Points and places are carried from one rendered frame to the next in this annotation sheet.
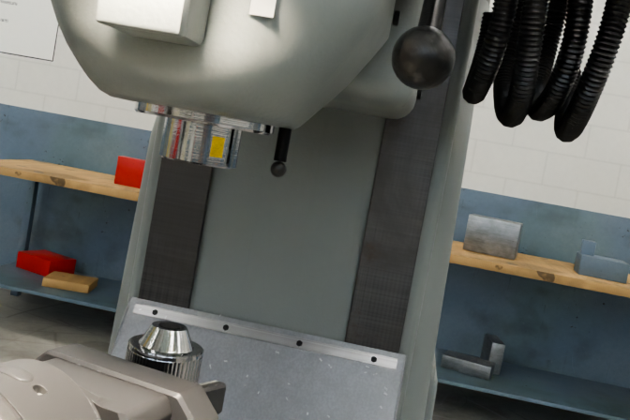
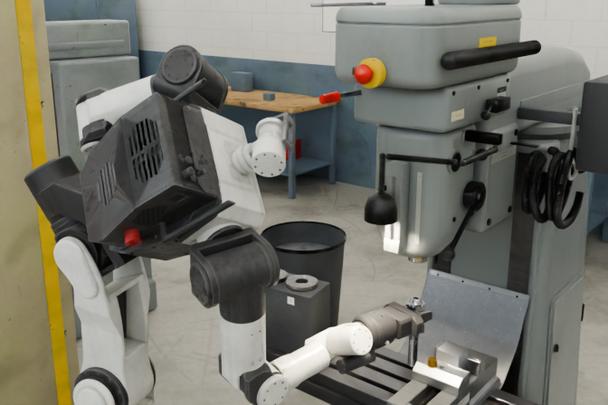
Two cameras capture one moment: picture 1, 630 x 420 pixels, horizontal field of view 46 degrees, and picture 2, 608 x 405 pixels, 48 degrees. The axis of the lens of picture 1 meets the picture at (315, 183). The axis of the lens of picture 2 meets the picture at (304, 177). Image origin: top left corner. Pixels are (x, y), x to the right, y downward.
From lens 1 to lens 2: 130 cm
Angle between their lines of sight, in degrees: 33
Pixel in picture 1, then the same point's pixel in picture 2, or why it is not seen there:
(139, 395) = (404, 316)
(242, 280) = (468, 264)
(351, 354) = (508, 294)
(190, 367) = (420, 308)
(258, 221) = (470, 242)
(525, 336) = not seen: outside the picture
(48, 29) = not seen: hidden behind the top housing
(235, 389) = (466, 304)
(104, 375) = (398, 310)
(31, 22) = not seen: hidden behind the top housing
